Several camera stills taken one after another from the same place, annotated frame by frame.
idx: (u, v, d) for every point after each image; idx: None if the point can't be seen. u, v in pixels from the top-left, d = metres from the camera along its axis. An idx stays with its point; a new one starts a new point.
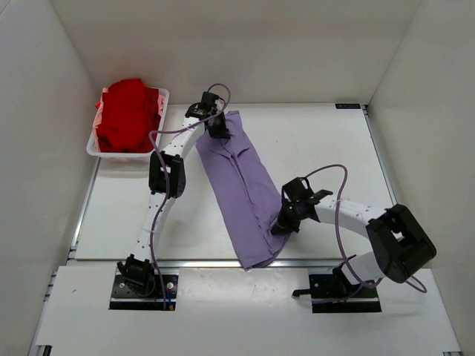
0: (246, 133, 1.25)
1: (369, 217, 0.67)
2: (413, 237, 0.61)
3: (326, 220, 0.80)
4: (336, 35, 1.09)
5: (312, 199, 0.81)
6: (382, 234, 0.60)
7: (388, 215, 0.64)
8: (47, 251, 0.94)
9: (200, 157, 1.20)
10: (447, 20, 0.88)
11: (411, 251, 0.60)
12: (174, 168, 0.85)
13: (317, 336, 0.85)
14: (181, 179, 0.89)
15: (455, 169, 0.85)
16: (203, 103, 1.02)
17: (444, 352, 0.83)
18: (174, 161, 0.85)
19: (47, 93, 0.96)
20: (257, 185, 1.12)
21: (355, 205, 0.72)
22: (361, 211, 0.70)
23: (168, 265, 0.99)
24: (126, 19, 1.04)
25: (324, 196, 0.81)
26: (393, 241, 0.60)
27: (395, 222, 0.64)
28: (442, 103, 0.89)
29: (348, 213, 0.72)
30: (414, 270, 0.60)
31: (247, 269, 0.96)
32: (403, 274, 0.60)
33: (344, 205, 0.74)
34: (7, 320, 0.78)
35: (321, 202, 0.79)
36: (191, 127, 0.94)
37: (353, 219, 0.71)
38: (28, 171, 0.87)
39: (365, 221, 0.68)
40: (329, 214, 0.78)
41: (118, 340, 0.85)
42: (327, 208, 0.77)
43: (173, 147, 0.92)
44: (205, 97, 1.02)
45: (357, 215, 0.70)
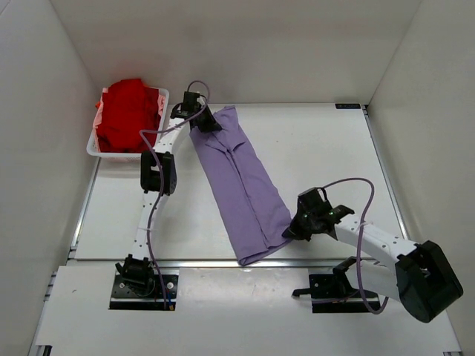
0: (241, 127, 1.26)
1: (398, 252, 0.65)
2: (440, 277, 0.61)
3: (344, 240, 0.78)
4: (337, 35, 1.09)
5: (332, 216, 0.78)
6: (413, 274, 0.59)
7: (417, 251, 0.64)
8: (47, 251, 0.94)
9: (196, 150, 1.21)
10: (447, 21, 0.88)
11: (438, 291, 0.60)
12: (166, 164, 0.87)
13: (317, 336, 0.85)
14: (174, 175, 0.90)
15: (454, 169, 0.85)
16: (186, 103, 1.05)
17: (444, 352, 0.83)
18: (165, 157, 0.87)
19: (47, 93, 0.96)
20: (253, 179, 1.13)
21: (381, 233, 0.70)
22: (388, 243, 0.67)
23: (168, 265, 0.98)
24: (126, 19, 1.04)
25: (344, 213, 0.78)
26: (424, 280, 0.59)
27: (423, 258, 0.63)
28: (442, 104, 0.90)
29: (372, 242, 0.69)
30: (440, 309, 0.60)
31: (242, 260, 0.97)
32: (428, 312, 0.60)
33: (369, 231, 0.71)
34: (7, 320, 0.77)
35: (342, 222, 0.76)
36: (178, 126, 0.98)
37: (378, 250, 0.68)
38: (28, 170, 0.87)
39: (392, 256, 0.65)
40: (348, 236, 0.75)
41: (118, 340, 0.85)
42: (349, 231, 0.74)
43: (162, 145, 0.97)
44: (187, 97, 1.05)
45: (382, 247, 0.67)
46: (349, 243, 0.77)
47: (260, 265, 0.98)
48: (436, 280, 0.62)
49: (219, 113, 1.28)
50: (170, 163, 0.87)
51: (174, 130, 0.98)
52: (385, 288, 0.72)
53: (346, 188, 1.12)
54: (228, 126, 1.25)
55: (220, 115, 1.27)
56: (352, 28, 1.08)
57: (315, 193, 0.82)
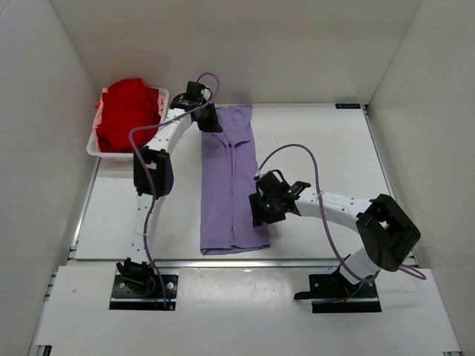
0: (251, 127, 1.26)
1: (356, 211, 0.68)
2: (400, 225, 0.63)
3: (306, 213, 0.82)
4: (337, 35, 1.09)
5: (291, 194, 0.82)
6: (372, 226, 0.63)
7: (373, 206, 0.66)
8: (47, 252, 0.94)
9: (201, 138, 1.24)
10: (447, 21, 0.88)
11: (401, 239, 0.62)
12: (161, 163, 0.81)
13: (317, 336, 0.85)
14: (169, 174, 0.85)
15: (453, 169, 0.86)
16: (190, 93, 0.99)
17: (444, 352, 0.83)
18: (159, 155, 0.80)
19: (47, 93, 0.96)
20: (243, 178, 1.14)
21: (338, 198, 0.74)
22: (346, 205, 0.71)
23: (169, 265, 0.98)
24: (126, 19, 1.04)
25: (302, 188, 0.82)
26: (384, 233, 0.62)
27: (380, 211, 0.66)
28: (443, 104, 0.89)
29: (333, 207, 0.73)
30: (405, 256, 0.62)
31: (202, 250, 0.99)
32: (395, 261, 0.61)
33: (326, 198, 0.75)
34: (7, 320, 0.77)
35: (301, 196, 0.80)
36: (176, 118, 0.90)
37: (338, 213, 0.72)
38: (28, 171, 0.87)
39: (352, 215, 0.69)
40: (309, 208, 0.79)
41: (118, 340, 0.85)
42: (309, 202, 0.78)
43: (157, 141, 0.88)
44: (191, 87, 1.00)
45: (342, 209, 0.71)
46: (313, 213, 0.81)
47: (260, 265, 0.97)
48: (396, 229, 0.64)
49: (234, 109, 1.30)
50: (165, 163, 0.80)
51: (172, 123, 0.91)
52: None
53: (346, 188, 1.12)
54: (239, 122, 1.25)
55: (234, 110, 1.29)
56: (352, 28, 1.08)
57: (270, 176, 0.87)
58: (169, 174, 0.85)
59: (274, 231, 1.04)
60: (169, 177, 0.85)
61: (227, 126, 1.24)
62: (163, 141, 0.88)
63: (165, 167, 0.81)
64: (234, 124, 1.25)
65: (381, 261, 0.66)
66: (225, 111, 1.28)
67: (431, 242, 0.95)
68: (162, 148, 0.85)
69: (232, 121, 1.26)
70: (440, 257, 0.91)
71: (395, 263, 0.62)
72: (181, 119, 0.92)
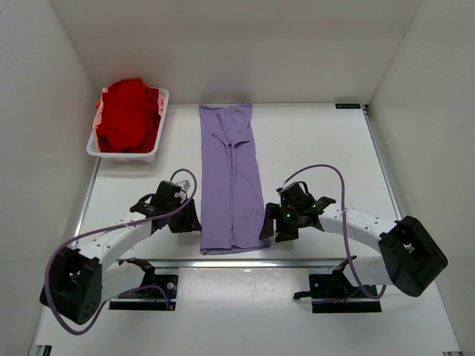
0: (251, 127, 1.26)
1: (380, 231, 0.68)
2: (424, 250, 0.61)
3: (331, 230, 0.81)
4: (337, 35, 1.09)
5: (315, 208, 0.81)
6: (396, 248, 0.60)
7: (398, 227, 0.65)
8: (46, 252, 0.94)
9: (200, 138, 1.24)
10: (447, 21, 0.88)
11: (425, 264, 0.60)
12: (84, 277, 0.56)
13: (316, 336, 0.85)
14: (92, 294, 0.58)
15: (453, 170, 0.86)
16: (159, 196, 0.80)
17: (444, 352, 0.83)
18: (84, 266, 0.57)
19: (47, 93, 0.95)
20: (243, 179, 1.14)
21: (364, 217, 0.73)
22: (370, 224, 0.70)
23: (169, 264, 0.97)
24: (125, 19, 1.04)
25: (326, 204, 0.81)
26: (407, 256, 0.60)
27: (405, 233, 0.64)
28: (443, 104, 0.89)
29: (356, 225, 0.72)
30: (427, 282, 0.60)
31: (202, 251, 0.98)
32: (416, 286, 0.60)
33: (351, 216, 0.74)
34: (7, 321, 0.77)
35: (326, 212, 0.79)
36: (131, 222, 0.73)
37: (361, 231, 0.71)
38: (28, 171, 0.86)
39: (375, 234, 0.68)
40: (333, 224, 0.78)
41: (118, 340, 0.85)
42: (332, 218, 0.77)
43: (95, 245, 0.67)
44: (162, 190, 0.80)
45: (366, 228, 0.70)
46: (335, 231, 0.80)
47: (260, 265, 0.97)
48: (420, 255, 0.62)
49: (234, 109, 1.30)
50: (90, 277, 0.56)
51: (123, 228, 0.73)
52: (385, 279, 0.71)
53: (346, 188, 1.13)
54: (239, 122, 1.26)
55: (234, 110, 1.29)
56: (352, 28, 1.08)
57: (296, 188, 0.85)
58: (94, 295, 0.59)
59: None
60: (91, 301, 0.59)
61: (227, 127, 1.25)
62: (102, 247, 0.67)
63: (89, 285, 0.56)
64: (234, 124, 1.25)
65: (397, 283, 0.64)
66: (225, 111, 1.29)
67: None
68: (96, 256, 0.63)
69: (232, 122, 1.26)
70: None
71: (415, 288, 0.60)
72: (137, 225, 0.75)
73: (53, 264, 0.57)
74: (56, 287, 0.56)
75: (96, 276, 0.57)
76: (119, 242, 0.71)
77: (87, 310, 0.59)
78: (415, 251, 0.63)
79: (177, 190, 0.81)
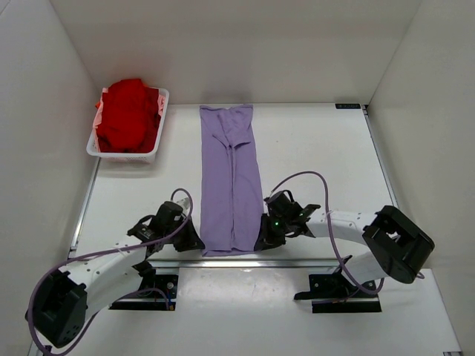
0: (252, 127, 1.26)
1: (363, 225, 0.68)
2: (409, 234, 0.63)
3: (320, 233, 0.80)
4: (338, 35, 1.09)
5: (302, 216, 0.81)
6: (378, 239, 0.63)
7: (380, 218, 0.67)
8: (47, 253, 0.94)
9: (201, 139, 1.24)
10: (447, 21, 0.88)
11: (413, 249, 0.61)
12: (69, 302, 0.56)
13: (316, 336, 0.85)
14: (73, 321, 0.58)
15: (453, 170, 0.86)
16: (158, 219, 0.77)
17: (444, 352, 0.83)
18: (71, 292, 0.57)
19: (47, 93, 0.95)
20: (244, 179, 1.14)
21: (346, 214, 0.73)
22: (354, 219, 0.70)
23: (170, 264, 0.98)
24: (125, 19, 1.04)
25: (312, 211, 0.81)
26: (392, 243, 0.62)
27: (387, 223, 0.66)
28: (444, 104, 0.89)
29: (341, 223, 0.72)
30: (419, 267, 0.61)
31: (203, 254, 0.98)
32: (410, 273, 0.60)
33: (335, 216, 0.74)
34: (7, 322, 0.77)
35: (312, 218, 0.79)
36: (125, 248, 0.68)
37: (346, 229, 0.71)
38: (28, 171, 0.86)
39: (359, 229, 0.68)
40: (322, 228, 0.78)
41: (118, 341, 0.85)
42: (318, 222, 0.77)
43: (84, 269, 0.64)
44: (162, 213, 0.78)
45: (349, 225, 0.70)
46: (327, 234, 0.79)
47: (260, 265, 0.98)
48: (405, 240, 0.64)
49: (234, 110, 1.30)
50: (73, 305, 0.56)
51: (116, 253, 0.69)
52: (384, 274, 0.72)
53: (346, 188, 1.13)
54: (240, 124, 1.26)
55: (235, 111, 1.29)
56: (352, 28, 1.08)
57: (282, 198, 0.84)
58: (76, 320, 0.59)
59: None
60: (73, 326, 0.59)
61: (228, 127, 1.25)
62: (90, 273, 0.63)
63: (71, 313, 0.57)
64: (235, 125, 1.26)
65: (394, 274, 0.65)
66: (225, 113, 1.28)
67: None
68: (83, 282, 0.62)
69: (233, 122, 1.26)
70: (439, 257, 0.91)
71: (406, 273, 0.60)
72: (131, 251, 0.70)
73: (41, 284, 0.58)
74: (43, 306, 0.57)
75: (81, 302, 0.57)
76: (111, 268, 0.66)
77: (67, 333, 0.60)
78: (400, 237, 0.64)
79: (177, 213, 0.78)
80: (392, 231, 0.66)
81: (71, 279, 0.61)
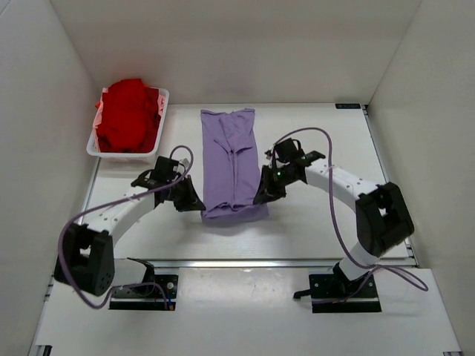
0: (253, 133, 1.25)
1: (360, 191, 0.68)
2: (397, 216, 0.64)
3: (315, 184, 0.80)
4: (338, 34, 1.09)
5: (303, 161, 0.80)
6: (369, 210, 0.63)
7: (378, 190, 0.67)
8: (47, 253, 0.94)
9: (202, 142, 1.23)
10: (447, 21, 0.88)
11: (392, 228, 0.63)
12: (96, 249, 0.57)
13: (315, 335, 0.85)
14: (106, 266, 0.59)
15: (453, 169, 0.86)
16: (158, 170, 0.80)
17: (444, 352, 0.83)
18: (96, 238, 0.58)
19: (47, 93, 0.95)
20: (244, 182, 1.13)
21: (347, 176, 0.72)
22: (352, 184, 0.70)
23: (169, 265, 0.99)
24: (125, 19, 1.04)
25: (315, 159, 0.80)
26: (379, 217, 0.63)
27: (382, 198, 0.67)
28: (443, 104, 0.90)
29: (340, 184, 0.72)
30: (392, 245, 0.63)
31: (204, 214, 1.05)
32: (379, 246, 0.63)
33: (337, 173, 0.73)
34: (7, 322, 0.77)
35: (313, 165, 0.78)
36: (135, 196, 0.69)
37: (344, 190, 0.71)
38: (27, 171, 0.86)
39: (355, 194, 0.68)
40: (318, 179, 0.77)
41: (118, 340, 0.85)
42: (318, 173, 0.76)
43: (102, 219, 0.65)
44: (161, 165, 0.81)
45: (347, 187, 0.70)
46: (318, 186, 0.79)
47: (260, 265, 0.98)
48: (390, 218, 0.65)
49: (235, 114, 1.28)
50: (104, 249, 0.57)
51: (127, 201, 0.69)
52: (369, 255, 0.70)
53: None
54: (241, 128, 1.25)
55: (237, 115, 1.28)
56: (352, 28, 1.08)
57: (289, 144, 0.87)
58: (107, 268, 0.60)
59: (274, 231, 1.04)
60: (107, 273, 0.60)
61: (229, 132, 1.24)
62: (109, 221, 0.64)
63: (102, 258, 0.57)
64: (237, 130, 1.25)
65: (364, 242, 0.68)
66: (227, 116, 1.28)
67: (432, 242, 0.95)
68: (106, 229, 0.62)
69: (234, 127, 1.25)
70: (439, 257, 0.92)
71: (375, 245, 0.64)
72: (141, 198, 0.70)
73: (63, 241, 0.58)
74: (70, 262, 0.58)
75: (107, 247, 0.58)
76: (127, 216, 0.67)
77: (102, 282, 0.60)
78: (386, 214, 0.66)
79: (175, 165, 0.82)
80: (381, 207, 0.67)
81: (91, 228, 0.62)
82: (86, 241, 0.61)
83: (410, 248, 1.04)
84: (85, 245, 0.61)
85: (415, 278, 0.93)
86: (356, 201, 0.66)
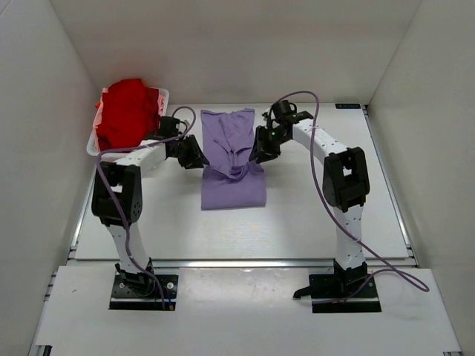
0: (254, 132, 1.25)
1: (331, 150, 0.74)
2: (358, 176, 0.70)
3: (300, 140, 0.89)
4: (338, 34, 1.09)
5: (292, 117, 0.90)
6: (333, 167, 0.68)
7: (346, 153, 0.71)
8: (47, 252, 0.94)
9: (203, 142, 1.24)
10: (447, 21, 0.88)
11: (351, 185, 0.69)
12: (128, 179, 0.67)
13: (315, 335, 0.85)
14: (138, 193, 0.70)
15: (453, 168, 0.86)
16: (164, 128, 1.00)
17: (444, 352, 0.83)
18: (126, 170, 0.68)
19: (47, 93, 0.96)
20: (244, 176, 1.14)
21: (326, 137, 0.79)
22: (328, 144, 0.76)
23: (169, 265, 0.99)
24: (125, 19, 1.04)
25: (304, 117, 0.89)
26: (341, 176, 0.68)
27: (350, 160, 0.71)
28: (442, 104, 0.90)
29: (317, 141, 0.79)
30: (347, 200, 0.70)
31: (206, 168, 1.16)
32: (339, 200, 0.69)
33: (318, 133, 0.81)
34: (7, 321, 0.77)
35: (300, 123, 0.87)
36: (151, 144, 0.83)
37: (319, 148, 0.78)
38: (27, 171, 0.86)
39: (327, 153, 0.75)
40: (303, 137, 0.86)
41: (118, 340, 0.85)
42: (303, 131, 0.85)
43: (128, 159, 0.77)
44: (166, 122, 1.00)
45: (322, 146, 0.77)
46: (303, 143, 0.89)
47: (260, 265, 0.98)
48: (351, 177, 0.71)
49: (236, 114, 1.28)
50: (134, 177, 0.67)
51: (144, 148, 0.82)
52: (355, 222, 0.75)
53: None
54: (241, 128, 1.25)
55: (237, 115, 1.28)
56: (352, 28, 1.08)
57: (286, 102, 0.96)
58: (137, 197, 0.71)
59: (274, 230, 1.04)
60: (137, 201, 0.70)
61: (229, 132, 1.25)
62: (134, 159, 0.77)
63: (133, 186, 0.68)
64: (237, 130, 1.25)
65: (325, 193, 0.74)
66: (227, 116, 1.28)
67: (432, 242, 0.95)
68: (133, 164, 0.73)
69: (234, 127, 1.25)
70: (439, 257, 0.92)
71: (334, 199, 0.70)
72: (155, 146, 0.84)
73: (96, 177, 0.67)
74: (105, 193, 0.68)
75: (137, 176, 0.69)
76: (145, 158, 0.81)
77: (134, 210, 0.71)
78: (350, 175, 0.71)
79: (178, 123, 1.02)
80: (347, 167, 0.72)
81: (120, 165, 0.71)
82: (115, 176, 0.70)
83: (410, 248, 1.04)
84: (115, 182, 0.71)
85: (415, 279, 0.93)
86: (324, 158, 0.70)
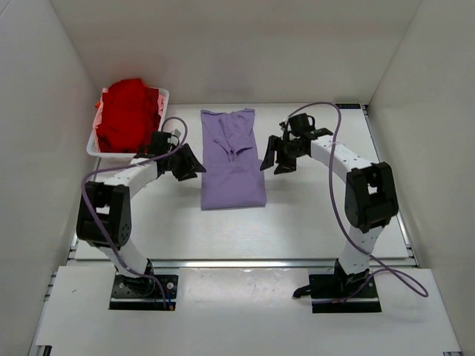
0: (254, 132, 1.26)
1: (353, 165, 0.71)
2: (384, 194, 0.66)
3: (318, 156, 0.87)
4: (338, 35, 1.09)
5: (310, 134, 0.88)
6: (358, 184, 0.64)
7: (371, 169, 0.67)
8: (47, 252, 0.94)
9: (203, 142, 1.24)
10: (447, 21, 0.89)
11: (377, 204, 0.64)
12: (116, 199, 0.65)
13: (316, 335, 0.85)
14: (126, 214, 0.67)
15: (453, 169, 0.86)
16: (154, 144, 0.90)
17: (444, 352, 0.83)
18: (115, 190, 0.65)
19: (47, 93, 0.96)
20: (242, 175, 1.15)
21: (346, 153, 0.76)
22: (349, 159, 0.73)
23: (169, 265, 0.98)
24: (125, 19, 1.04)
25: (323, 134, 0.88)
26: (366, 193, 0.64)
27: (375, 176, 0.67)
28: (442, 104, 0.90)
29: (338, 157, 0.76)
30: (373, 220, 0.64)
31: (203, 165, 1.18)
32: (362, 219, 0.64)
33: (338, 149, 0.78)
34: (7, 322, 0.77)
35: (318, 141, 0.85)
36: (142, 162, 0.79)
37: (340, 165, 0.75)
38: (27, 170, 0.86)
39: (349, 167, 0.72)
40: (322, 153, 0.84)
41: (118, 340, 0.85)
42: (322, 147, 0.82)
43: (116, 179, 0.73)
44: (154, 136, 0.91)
45: (344, 162, 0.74)
46: (320, 159, 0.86)
47: (260, 265, 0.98)
48: (377, 196, 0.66)
49: (236, 114, 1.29)
50: (122, 198, 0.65)
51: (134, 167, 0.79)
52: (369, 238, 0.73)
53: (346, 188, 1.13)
54: (241, 128, 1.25)
55: (237, 115, 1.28)
56: (352, 28, 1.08)
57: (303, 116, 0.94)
58: (126, 219, 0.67)
59: (274, 230, 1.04)
60: (125, 223, 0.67)
61: (229, 132, 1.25)
62: (122, 178, 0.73)
63: (121, 208, 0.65)
64: (237, 130, 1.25)
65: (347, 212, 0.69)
66: (227, 117, 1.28)
67: (432, 242, 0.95)
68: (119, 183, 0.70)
69: (234, 127, 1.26)
70: (439, 257, 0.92)
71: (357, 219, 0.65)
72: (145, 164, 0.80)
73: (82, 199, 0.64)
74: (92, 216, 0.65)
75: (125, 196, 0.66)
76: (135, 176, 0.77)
77: (123, 231, 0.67)
78: (375, 193, 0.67)
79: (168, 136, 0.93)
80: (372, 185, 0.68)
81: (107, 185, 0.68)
82: (103, 196, 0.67)
83: (410, 248, 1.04)
84: (102, 202, 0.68)
85: (416, 283, 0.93)
86: (348, 173, 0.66)
